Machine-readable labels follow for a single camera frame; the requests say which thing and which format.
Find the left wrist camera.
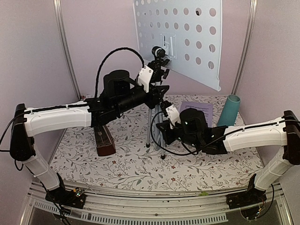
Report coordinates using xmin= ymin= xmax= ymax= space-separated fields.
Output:
xmin=136 ymin=66 xmax=154 ymax=93

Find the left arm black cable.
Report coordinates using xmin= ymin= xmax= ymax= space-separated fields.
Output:
xmin=93 ymin=46 xmax=146 ymax=99

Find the right aluminium frame post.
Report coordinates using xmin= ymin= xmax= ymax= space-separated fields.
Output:
xmin=231 ymin=0 xmax=258 ymax=95

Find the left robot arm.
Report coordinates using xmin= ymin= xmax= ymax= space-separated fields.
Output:
xmin=9 ymin=68 xmax=170 ymax=203

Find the teal cup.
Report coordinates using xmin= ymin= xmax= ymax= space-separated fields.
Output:
xmin=217 ymin=95 xmax=241 ymax=127

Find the light blue music stand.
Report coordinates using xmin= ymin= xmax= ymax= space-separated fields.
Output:
xmin=133 ymin=0 xmax=222 ymax=148

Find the aluminium base frame rail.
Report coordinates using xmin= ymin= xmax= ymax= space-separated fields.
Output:
xmin=20 ymin=180 xmax=295 ymax=225

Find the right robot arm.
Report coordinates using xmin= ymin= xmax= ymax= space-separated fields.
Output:
xmin=155 ymin=107 xmax=300 ymax=204

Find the brown wooden metronome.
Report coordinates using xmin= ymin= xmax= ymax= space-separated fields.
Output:
xmin=94 ymin=125 xmax=116 ymax=157

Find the left aluminium frame post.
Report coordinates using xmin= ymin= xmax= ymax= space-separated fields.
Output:
xmin=53 ymin=0 xmax=81 ymax=99

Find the aluminium frame post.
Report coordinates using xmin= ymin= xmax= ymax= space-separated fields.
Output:
xmin=53 ymin=0 xmax=81 ymax=99
xmin=231 ymin=0 xmax=258 ymax=95

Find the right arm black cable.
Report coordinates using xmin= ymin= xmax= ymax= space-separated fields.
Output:
xmin=151 ymin=110 xmax=202 ymax=156

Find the floral patterned table mat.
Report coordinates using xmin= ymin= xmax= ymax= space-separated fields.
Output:
xmin=50 ymin=105 xmax=263 ymax=192

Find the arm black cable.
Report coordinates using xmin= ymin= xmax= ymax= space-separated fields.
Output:
xmin=93 ymin=46 xmax=146 ymax=99
xmin=151 ymin=110 xmax=202 ymax=156

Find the purple sheet music page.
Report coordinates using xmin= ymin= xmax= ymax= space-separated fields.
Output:
xmin=180 ymin=101 xmax=213 ymax=128

